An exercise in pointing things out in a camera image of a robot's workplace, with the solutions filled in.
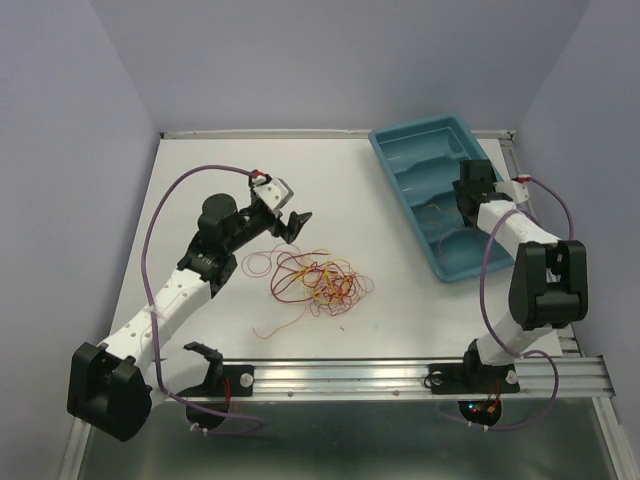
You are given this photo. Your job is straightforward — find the yellow wire with grey marks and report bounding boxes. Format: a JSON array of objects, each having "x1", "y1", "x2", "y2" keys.
[{"x1": 418, "y1": 202, "x2": 466, "y2": 234}]

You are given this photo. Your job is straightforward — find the thick red wire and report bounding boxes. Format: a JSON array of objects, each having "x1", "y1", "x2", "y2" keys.
[{"x1": 270, "y1": 249, "x2": 321, "y2": 304}]

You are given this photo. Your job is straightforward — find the red yellow wires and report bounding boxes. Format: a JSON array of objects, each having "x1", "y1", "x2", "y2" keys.
[{"x1": 242, "y1": 247, "x2": 375, "y2": 341}]

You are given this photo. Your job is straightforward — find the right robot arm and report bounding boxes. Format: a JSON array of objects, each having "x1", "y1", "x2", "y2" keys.
[{"x1": 453, "y1": 160, "x2": 588, "y2": 392}]

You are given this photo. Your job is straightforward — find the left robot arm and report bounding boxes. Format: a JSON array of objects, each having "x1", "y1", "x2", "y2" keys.
[{"x1": 67, "y1": 193, "x2": 312, "y2": 441}]

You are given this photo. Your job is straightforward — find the teal plastic tray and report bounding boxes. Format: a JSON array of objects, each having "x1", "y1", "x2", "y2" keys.
[{"x1": 368, "y1": 115, "x2": 511, "y2": 283}]

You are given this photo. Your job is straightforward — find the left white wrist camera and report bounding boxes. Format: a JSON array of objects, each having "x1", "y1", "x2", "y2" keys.
[{"x1": 249, "y1": 170, "x2": 294, "y2": 218}]

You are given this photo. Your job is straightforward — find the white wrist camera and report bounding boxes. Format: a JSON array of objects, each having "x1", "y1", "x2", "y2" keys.
[
  {"x1": 249, "y1": 170, "x2": 294, "y2": 218},
  {"x1": 494, "y1": 175, "x2": 530, "y2": 205}
]

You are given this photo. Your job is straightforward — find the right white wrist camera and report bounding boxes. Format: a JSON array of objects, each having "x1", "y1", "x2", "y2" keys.
[{"x1": 494, "y1": 175, "x2": 530, "y2": 205}]

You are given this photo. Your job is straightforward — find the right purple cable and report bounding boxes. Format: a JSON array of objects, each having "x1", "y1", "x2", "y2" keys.
[{"x1": 467, "y1": 177, "x2": 576, "y2": 434}]

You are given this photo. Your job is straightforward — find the purple cable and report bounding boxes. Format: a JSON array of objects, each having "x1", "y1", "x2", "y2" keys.
[
  {"x1": 467, "y1": 177, "x2": 576, "y2": 434},
  {"x1": 141, "y1": 165, "x2": 266, "y2": 436}
]

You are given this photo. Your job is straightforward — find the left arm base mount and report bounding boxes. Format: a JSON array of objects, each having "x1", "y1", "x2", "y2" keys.
[{"x1": 174, "y1": 342, "x2": 255, "y2": 398}]

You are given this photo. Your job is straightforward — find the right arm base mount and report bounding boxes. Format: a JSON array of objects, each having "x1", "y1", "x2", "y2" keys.
[{"x1": 423, "y1": 350, "x2": 520, "y2": 395}]

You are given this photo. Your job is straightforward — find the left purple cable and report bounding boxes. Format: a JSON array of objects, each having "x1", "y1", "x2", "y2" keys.
[{"x1": 141, "y1": 165, "x2": 266, "y2": 436}]

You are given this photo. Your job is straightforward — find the aluminium rail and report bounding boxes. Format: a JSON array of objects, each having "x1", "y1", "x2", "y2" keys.
[{"x1": 79, "y1": 355, "x2": 614, "y2": 401}]

